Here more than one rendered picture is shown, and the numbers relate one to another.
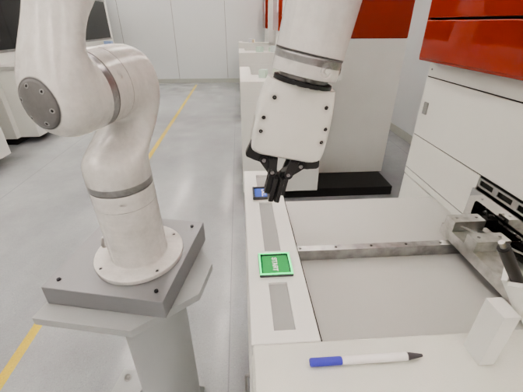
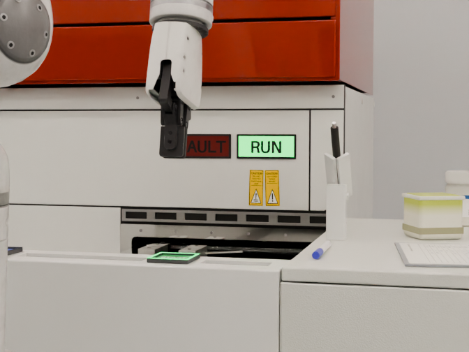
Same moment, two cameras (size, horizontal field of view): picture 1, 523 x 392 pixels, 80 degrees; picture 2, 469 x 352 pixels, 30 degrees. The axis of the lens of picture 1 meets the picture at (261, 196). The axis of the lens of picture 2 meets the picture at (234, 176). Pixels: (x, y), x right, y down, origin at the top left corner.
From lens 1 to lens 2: 1.06 m
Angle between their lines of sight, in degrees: 73
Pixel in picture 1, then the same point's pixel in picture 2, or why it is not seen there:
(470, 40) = (51, 49)
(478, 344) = (337, 225)
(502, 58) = (109, 64)
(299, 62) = (205, 8)
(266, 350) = (291, 265)
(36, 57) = not seen: outside the picture
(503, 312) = (340, 184)
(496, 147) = (127, 165)
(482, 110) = (89, 131)
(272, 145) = (188, 86)
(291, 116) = (195, 57)
